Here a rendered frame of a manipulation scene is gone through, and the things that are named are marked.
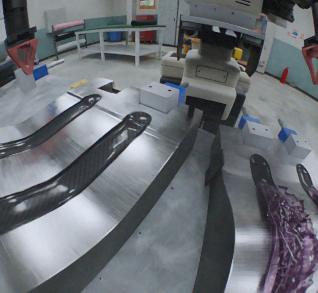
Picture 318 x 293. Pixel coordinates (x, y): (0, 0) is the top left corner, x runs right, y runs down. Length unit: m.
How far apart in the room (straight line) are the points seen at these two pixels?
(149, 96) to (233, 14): 0.43
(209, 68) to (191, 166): 0.41
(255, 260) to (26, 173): 0.24
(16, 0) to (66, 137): 0.31
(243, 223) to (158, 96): 0.19
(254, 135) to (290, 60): 5.41
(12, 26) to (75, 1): 7.11
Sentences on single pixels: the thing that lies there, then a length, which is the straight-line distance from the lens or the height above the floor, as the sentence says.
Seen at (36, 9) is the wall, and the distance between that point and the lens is 6.86.
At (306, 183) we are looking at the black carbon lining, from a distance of 0.33.
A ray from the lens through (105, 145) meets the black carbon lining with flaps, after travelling 0.20.
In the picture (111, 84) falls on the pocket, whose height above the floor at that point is 0.88.
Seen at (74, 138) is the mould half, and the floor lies 0.88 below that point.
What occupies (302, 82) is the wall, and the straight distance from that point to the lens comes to 5.86.
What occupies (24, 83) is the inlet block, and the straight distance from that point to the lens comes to 0.39.
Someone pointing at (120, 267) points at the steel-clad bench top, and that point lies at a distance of 0.22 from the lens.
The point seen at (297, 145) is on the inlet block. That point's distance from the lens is 0.32.
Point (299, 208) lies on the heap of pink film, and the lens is 0.19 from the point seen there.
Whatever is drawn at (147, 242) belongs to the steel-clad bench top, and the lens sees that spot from 0.22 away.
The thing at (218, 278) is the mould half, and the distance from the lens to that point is 0.16.
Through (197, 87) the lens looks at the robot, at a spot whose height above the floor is 0.79.
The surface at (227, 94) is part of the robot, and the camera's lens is 0.60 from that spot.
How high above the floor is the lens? 1.02
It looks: 42 degrees down
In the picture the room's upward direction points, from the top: 4 degrees clockwise
